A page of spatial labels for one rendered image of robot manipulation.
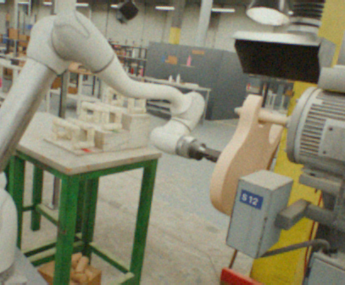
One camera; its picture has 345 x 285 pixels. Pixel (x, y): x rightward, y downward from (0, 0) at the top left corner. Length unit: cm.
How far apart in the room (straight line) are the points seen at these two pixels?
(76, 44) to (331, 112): 76
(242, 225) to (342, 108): 43
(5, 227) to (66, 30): 57
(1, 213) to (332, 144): 92
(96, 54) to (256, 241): 70
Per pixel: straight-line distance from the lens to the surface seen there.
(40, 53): 120
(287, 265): 236
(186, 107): 140
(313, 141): 110
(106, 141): 165
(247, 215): 94
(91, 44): 108
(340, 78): 111
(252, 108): 116
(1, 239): 106
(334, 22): 214
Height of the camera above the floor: 138
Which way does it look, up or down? 14 degrees down
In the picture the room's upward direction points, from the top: 9 degrees clockwise
